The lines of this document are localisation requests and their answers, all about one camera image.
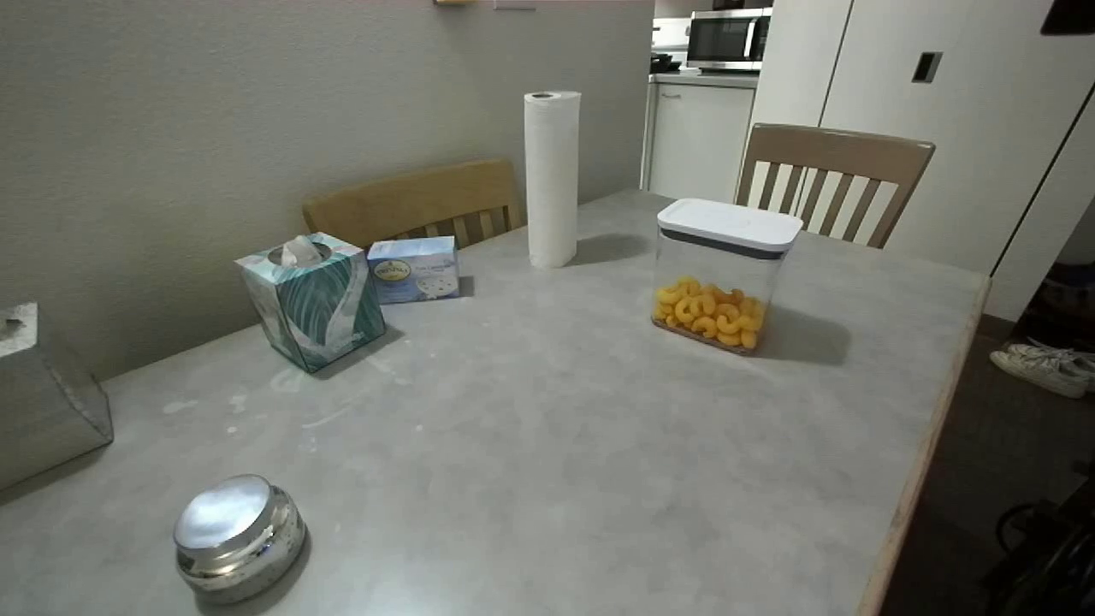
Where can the white container lid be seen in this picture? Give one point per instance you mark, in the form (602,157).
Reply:
(729,225)

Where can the clear plastic food container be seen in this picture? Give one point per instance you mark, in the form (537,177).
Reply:
(717,297)

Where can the small blue tissue box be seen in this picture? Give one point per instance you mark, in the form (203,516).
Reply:
(414,270)

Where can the orange cereal rings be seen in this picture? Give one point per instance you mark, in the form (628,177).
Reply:
(706,314)

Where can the white paper towel roll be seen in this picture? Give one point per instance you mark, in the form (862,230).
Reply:
(552,177)

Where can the teal cube tissue box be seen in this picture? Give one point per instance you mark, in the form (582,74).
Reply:
(315,314)

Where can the silver microwave oven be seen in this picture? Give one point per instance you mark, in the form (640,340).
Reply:
(729,38)

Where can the wooden chair with slats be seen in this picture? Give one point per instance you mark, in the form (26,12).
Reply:
(839,183)

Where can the round silver metal tin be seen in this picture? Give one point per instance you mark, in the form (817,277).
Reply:
(236,539)

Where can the clear glass jar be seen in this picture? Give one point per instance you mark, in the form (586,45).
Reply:
(52,408)

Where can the white shoe on floor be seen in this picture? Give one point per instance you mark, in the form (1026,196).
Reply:
(1057,372)

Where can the black wall switch plate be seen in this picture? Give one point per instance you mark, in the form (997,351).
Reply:
(926,66)

